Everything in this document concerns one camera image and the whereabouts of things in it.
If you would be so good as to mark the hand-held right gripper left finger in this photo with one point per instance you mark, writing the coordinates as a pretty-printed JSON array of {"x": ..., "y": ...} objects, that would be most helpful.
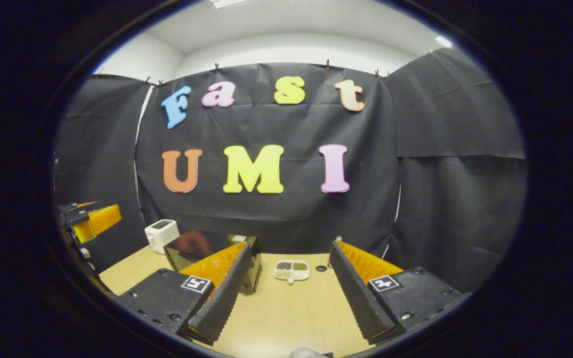
[{"x": 223, "y": 298}]

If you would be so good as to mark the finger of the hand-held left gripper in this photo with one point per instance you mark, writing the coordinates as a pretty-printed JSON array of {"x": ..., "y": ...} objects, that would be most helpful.
[
  {"x": 97, "y": 221},
  {"x": 75, "y": 206}
]

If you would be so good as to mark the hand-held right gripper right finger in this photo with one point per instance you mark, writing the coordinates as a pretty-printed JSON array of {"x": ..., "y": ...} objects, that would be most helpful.
[{"x": 353, "y": 298}]

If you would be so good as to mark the black electric oven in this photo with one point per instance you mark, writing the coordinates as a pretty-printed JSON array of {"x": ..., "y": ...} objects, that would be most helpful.
[{"x": 192, "y": 248}]

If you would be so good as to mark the white toaster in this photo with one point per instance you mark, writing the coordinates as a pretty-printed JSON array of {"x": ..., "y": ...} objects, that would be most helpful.
[{"x": 162, "y": 233}]

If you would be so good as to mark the white divided dish with grains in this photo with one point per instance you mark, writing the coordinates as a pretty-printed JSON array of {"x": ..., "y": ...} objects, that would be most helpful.
[{"x": 291, "y": 271}]

